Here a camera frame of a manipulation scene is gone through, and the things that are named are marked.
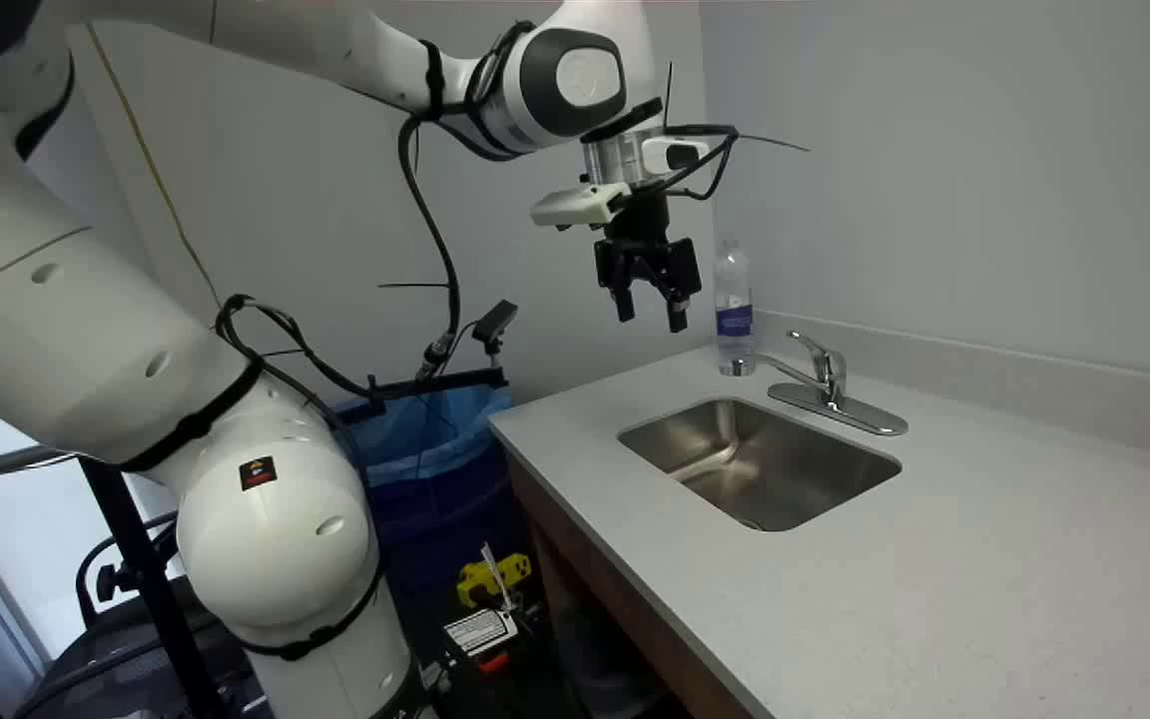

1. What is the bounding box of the chrome single lever faucet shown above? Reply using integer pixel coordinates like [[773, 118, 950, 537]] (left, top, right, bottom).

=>
[[748, 325, 914, 440]]

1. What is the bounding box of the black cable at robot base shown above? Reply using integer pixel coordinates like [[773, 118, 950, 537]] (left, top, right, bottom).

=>
[[213, 293, 382, 409]]

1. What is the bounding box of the black metal stand pole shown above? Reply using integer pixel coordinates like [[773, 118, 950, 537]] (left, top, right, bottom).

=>
[[0, 445, 224, 719]]

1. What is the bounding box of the black cable loop at wrist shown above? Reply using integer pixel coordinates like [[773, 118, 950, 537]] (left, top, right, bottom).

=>
[[656, 119, 748, 208]]

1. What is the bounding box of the white red small device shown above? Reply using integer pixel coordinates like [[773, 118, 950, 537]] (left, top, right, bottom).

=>
[[438, 604, 529, 673]]

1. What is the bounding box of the brown wooden counter cabinet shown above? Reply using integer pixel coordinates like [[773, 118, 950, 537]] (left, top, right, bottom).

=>
[[505, 445, 756, 719]]

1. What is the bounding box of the blue bin with bag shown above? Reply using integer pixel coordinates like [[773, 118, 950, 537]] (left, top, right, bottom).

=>
[[328, 369, 535, 661]]

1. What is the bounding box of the clear water bottle blue label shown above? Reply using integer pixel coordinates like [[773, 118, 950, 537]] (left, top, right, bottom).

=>
[[712, 241, 760, 378]]

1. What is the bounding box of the stainless steel sink basin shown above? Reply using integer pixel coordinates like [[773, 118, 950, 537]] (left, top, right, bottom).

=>
[[616, 393, 905, 537]]

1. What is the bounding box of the yellow tool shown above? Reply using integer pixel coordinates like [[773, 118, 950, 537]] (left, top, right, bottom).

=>
[[450, 548, 540, 614]]

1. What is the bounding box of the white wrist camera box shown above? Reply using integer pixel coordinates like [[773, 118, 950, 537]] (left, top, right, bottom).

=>
[[529, 179, 634, 237]]

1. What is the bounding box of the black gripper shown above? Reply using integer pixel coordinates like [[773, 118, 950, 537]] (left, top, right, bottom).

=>
[[595, 179, 708, 335]]

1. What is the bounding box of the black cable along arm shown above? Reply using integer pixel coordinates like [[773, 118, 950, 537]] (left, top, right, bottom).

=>
[[394, 38, 522, 388]]

